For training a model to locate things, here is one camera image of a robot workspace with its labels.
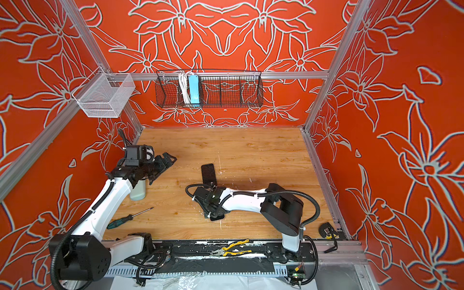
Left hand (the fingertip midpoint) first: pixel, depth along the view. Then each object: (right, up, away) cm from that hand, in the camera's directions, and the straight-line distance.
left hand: (170, 162), depth 82 cm
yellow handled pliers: (+25, -36, -9) cm, 45 cm away
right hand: (+19, -22, +2) cm, 29 cm away
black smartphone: (+16, -8, +16) cm, 24 cm away
